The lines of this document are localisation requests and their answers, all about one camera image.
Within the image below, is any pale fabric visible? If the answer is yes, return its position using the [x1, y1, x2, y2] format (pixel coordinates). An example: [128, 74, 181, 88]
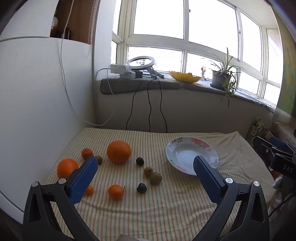
[268, 174, 284, 210]

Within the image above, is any ring light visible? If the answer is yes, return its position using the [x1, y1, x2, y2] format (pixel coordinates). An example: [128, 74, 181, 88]
[127, 56, 164, 78]

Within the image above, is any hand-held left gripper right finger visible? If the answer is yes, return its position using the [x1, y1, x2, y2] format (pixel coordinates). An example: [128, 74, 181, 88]
[193, 156, 270, 241]

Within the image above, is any grey windowsill cloth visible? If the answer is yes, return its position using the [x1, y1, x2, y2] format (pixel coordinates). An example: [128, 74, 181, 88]
[100, 76, 277, 113]

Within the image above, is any potted spider plant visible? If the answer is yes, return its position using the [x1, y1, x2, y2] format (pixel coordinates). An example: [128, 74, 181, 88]
[200, 47, 244, 108]

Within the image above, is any striped tablecloth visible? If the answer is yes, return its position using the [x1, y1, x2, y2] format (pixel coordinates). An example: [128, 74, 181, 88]
[43, 127, 274, 241]

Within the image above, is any thick white cable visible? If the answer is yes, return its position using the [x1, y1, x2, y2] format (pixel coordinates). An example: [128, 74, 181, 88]
[96, 67, 115, 95]

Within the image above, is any white electronic device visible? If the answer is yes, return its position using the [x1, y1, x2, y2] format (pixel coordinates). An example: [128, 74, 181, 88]
[110, 64, 137, 79]

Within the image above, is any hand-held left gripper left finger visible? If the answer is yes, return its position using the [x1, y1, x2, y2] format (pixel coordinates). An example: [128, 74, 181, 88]
[23, 156, 100, 241]

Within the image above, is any black cable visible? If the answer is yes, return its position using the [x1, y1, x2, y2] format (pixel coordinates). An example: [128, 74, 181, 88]
[126, 79, 146, 131]
[158, 77, 168, 133]
[147, 79, 155, 132]

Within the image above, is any white framed window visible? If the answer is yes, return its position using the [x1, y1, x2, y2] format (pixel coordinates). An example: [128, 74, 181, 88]
[112, 0, 285, 107]

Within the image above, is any mandarin with stem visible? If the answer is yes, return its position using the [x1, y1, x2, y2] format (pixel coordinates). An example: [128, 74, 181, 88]
[108, 184, 125, 201]

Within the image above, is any thin white cable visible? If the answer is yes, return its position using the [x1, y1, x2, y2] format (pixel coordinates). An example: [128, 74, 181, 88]
[59, 0, 116, 127]

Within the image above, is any green packet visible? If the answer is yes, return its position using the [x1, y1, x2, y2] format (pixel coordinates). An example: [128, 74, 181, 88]
[246, 118, 267, 144]

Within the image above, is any beaded blind chain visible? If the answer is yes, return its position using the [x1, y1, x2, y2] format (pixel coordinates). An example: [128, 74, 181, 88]
[89, 0, 97, 56]

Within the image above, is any medium orange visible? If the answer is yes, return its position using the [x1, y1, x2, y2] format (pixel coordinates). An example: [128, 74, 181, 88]
[57, 158, 79, 179]

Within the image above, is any pale lace cloth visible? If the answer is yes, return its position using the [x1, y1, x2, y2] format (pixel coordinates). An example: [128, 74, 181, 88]
[270, 109, 296, 149]

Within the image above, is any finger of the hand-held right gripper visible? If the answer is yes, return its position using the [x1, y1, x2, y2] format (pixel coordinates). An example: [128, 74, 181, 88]
[268, 136, 296, 155]
[253, 136, 278, 168]

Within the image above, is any large brown kiwi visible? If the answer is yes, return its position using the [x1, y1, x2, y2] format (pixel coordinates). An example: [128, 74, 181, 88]
[149, 172, 162, 185]

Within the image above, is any floral white plate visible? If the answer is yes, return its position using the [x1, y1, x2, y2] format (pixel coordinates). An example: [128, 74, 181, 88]
[166, 137, 219, 176]

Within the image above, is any yellow bowl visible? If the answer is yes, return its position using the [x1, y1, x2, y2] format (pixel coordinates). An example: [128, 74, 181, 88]
[168, 71, 201, 84]

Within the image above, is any wooden shelf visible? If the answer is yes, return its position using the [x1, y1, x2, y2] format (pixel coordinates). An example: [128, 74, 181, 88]
[50, 0, 100, 45]

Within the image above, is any large orange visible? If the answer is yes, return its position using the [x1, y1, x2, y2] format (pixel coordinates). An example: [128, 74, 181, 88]
[107, 140, 132, 164]

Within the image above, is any orange and white object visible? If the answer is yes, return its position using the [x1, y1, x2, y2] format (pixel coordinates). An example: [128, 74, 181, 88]
[51, 16, 58, 37]

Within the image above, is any small mandarin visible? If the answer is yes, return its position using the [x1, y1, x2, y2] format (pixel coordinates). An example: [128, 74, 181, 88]
[81, 148, 94, 161]

